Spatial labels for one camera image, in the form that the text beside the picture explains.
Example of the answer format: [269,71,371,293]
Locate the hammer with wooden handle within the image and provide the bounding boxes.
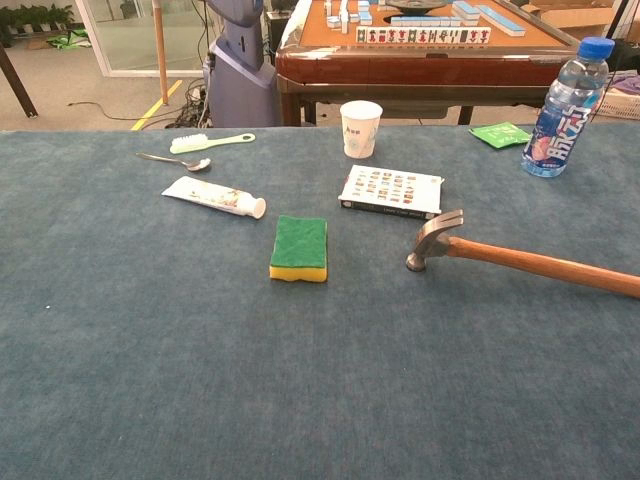
[405,209,640,300]

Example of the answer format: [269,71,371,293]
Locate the green and yellow sponge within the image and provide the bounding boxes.
[269,214,329,284]

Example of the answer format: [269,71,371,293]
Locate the white cover book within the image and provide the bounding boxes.
[338,164,446,222]

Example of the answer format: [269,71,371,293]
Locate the white paper cup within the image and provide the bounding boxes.
[339,100,384,160]

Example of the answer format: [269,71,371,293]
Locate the white toothpaste tube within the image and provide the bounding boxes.
[161,175,268,220]

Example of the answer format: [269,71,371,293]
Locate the metal spoon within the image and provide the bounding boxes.
[135,152,212,173]

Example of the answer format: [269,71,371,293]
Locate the light green brush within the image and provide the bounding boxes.
[169,132,257,155]

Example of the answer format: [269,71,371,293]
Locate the brown mahjong table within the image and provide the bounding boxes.
[274,0,581,126]

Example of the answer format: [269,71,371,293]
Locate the blue felt table cover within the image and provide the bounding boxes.
[0,122,640,480]

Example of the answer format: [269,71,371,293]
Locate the green packet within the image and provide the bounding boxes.
[468,122,533,150]

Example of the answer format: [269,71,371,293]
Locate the row of face-up mahjong tiles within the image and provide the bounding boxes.
[355,26,492,46]

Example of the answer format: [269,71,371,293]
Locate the row of blue-backed mahjong tiles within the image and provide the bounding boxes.
[390,15,464,28]

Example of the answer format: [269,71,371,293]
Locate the wooden pole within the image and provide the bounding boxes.
[152,0,170,106]

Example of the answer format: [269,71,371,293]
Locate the blue cap drink bottle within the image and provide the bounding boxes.
[521,36,616,179]

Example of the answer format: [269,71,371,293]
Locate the white framed glass partition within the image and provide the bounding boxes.
[74,0,211,79]

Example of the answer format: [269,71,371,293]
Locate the long diagonal mahjong tile row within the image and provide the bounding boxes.
[477,4,527,37]

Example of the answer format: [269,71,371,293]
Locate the green bag on floor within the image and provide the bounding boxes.
[47,28,93,50]

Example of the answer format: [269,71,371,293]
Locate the white plastic basket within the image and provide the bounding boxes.
[592,89,640,121]

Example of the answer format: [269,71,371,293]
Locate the dark table leg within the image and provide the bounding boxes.
[0,42,39,119]

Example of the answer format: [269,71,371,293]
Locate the purple cloth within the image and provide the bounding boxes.
[607,72,640,96]

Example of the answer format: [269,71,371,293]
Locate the potted green plants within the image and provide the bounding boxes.
[0,3,76,36]

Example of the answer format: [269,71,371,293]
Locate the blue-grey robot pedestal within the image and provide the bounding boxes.
[202,0,282,129]

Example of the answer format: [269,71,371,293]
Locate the tangled cable pile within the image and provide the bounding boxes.
[164,79,211,129]

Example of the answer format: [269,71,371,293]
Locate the black floor cable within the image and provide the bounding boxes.
[67,101,174,123]

